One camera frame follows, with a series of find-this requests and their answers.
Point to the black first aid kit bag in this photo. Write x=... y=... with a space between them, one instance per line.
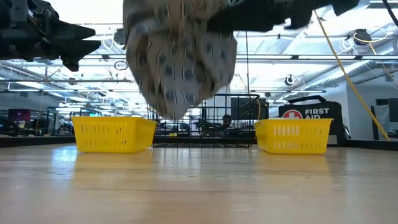
x=337 y=124

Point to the monitor with pink screen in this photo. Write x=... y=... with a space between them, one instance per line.
x=19 y=114

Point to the person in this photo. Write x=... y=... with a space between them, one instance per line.
x=227 y=119

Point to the grey curtain panel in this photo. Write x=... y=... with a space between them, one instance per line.
x=381 y=121

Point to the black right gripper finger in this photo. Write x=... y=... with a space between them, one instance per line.
x=252 y=17

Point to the yellow plastic basket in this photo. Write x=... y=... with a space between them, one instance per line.
x=323 y=137
x=143 y=137

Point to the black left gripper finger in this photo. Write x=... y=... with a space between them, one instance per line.
x=73 y=31
x=74 y=51

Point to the grey patterned fabric pouch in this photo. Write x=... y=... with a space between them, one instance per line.
x=180 y=62

